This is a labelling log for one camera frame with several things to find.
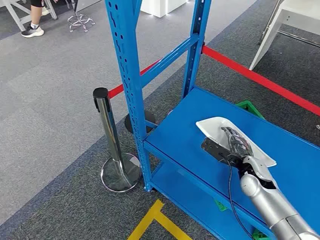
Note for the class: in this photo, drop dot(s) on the green plastic crate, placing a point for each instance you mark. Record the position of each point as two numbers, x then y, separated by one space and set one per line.
258 236
250 107

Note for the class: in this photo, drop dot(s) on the yellow floor tape square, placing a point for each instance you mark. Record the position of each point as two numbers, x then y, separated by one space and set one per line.
156 212

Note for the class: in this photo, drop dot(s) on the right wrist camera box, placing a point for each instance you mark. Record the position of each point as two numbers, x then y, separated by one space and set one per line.
212 149

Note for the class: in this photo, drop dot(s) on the chrome chair base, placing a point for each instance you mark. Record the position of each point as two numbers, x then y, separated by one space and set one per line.
78 16

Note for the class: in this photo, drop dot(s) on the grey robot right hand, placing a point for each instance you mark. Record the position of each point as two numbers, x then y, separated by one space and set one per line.
237 145

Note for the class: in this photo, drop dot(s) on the round metal stanchion base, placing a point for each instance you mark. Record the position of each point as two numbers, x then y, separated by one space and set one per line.
149 118

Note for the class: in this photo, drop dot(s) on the white table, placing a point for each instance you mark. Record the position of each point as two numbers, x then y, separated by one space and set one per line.
300 16

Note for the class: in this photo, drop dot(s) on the white plastic panel part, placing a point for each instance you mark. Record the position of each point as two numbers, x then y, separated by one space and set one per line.
212 127

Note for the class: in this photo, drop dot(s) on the chrome stanchion post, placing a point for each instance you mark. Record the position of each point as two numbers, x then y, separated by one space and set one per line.
109 129

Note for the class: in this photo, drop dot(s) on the blue metal shelf rack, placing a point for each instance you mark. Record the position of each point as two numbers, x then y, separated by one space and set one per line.
200 132

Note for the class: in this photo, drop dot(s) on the red barrier belt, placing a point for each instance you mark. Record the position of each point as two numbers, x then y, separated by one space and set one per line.
116 90
263 81

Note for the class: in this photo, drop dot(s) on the person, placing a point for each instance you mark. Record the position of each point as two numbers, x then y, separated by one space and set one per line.
36 13

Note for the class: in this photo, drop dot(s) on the white cabinet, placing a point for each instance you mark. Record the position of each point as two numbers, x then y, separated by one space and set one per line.
155 6

